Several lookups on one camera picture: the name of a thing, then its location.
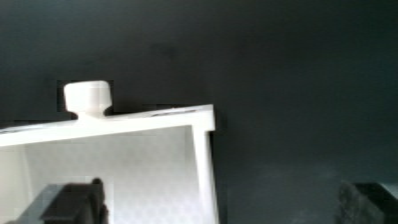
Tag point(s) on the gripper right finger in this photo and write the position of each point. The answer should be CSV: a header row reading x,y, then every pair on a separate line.
x,y
367,203

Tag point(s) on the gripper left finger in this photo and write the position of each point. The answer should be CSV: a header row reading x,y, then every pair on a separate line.
x,y
68,204

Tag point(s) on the white drawer tray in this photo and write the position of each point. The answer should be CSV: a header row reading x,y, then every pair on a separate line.
x,y
141,150

